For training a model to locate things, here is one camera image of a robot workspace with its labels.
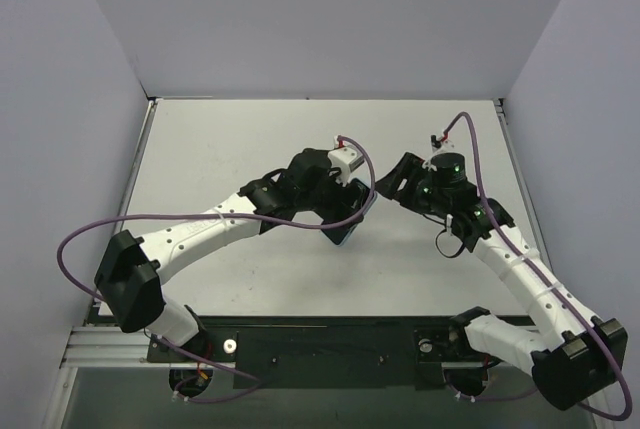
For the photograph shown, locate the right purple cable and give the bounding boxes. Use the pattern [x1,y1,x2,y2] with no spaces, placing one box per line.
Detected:
[442,111,632,421]

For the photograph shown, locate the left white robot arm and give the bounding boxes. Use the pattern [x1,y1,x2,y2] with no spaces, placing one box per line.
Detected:
[94,146,373,361]

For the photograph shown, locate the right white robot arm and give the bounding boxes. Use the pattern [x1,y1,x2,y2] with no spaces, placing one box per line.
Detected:
[375,152,628,410]

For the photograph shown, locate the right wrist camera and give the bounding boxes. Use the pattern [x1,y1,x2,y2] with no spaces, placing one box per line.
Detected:
[422,132,455,169]

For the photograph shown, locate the blue phone case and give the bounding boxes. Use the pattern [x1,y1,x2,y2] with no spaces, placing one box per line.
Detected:
[336,189,377,247]

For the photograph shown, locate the aluminium frame rail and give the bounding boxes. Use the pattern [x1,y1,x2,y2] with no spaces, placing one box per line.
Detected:
[60,99,158,369]

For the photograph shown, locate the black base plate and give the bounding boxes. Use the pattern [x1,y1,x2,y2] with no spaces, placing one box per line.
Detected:
[144,314,536,393]

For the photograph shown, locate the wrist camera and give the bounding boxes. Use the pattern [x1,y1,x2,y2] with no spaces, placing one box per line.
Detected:
[327,136,364,186]
[422,132,455,169]

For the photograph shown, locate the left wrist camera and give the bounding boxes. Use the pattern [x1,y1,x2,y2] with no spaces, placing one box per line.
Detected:
[327,136,364,186]

